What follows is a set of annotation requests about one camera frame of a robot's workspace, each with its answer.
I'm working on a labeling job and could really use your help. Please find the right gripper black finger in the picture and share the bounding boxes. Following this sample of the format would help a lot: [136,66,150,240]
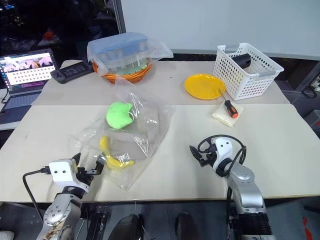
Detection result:
[188,145,203,159]
[197,154,210,168]

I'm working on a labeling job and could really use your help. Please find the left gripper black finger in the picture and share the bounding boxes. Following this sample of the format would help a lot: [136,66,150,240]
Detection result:
[94,155,106,176]
[71,152,82,168]

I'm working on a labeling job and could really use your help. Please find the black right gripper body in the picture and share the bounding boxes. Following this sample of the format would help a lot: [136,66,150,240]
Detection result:
[201,143,219,167]

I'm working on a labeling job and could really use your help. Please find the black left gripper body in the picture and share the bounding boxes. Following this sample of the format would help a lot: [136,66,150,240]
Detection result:
[74,166,99,187]

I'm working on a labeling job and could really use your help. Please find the yellow plush banana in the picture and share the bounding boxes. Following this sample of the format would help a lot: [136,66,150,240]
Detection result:
[99,135,136,171]

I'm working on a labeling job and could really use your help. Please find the clear plastic bag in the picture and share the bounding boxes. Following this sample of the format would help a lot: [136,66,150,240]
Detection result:
[68,90,176,191]

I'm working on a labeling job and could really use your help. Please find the green plush toy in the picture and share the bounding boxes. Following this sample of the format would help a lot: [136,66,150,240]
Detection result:
[105,100,135,130]

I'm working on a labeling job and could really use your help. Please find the white granule packet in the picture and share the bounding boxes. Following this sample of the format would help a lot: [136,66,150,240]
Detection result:
[211,102,245,129]

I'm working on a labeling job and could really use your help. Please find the orange and black screwdriver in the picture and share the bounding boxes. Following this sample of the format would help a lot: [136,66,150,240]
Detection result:
[217,87,240,119]

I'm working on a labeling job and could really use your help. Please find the yellow plate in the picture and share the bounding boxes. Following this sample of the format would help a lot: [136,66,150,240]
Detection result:
[184,73,227,101]

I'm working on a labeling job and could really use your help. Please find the dark rounded shape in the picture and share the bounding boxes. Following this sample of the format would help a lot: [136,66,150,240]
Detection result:
[114,213,145,240]

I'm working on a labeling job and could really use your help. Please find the white perforated plastic basket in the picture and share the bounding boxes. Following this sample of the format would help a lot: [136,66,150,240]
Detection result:
[212,42,285,102]

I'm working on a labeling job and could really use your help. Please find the black handheld controller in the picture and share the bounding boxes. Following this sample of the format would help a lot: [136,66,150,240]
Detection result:
[49,60,95,85]

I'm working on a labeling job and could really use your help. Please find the orange woven basket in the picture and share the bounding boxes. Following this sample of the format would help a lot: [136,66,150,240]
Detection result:
[91,60,154,84]

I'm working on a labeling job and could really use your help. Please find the black cylinder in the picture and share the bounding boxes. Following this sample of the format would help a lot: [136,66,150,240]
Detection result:
[232,52,252,70]

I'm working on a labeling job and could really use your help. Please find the open laptop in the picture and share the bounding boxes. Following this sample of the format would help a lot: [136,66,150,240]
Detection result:
[0,48,61,126]

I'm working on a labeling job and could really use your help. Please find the white shoe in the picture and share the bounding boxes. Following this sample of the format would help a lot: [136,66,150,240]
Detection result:
[0,229,16,240]

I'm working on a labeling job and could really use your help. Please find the translucent plastic cover bag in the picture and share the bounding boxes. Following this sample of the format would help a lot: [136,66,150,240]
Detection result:
[86,31,175,85]

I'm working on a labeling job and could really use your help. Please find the blue-lidded clear plastic container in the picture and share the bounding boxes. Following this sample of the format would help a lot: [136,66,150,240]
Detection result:
[87,32,149,74]

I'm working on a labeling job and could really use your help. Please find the white board panel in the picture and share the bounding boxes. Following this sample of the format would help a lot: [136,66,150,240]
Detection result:
[116,0,320,55]

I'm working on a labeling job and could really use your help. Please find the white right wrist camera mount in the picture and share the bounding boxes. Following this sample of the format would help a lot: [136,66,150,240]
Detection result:
[211,136,237,174]

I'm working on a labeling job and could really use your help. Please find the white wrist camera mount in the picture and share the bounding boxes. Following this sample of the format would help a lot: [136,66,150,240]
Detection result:
[211,136,237,174]
[48,159,91,194]

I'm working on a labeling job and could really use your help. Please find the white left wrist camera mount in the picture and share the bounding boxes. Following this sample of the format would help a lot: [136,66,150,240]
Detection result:
[48,159,91,194]

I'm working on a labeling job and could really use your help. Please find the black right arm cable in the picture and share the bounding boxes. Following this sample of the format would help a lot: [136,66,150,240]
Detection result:
[196,134,249,166]

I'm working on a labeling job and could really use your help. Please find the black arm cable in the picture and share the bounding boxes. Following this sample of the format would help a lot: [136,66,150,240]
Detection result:
[196,134,249,166]
[22,167,52,225]

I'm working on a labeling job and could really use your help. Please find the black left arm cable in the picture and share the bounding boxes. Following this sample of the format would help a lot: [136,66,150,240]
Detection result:
[22,167,52,225]

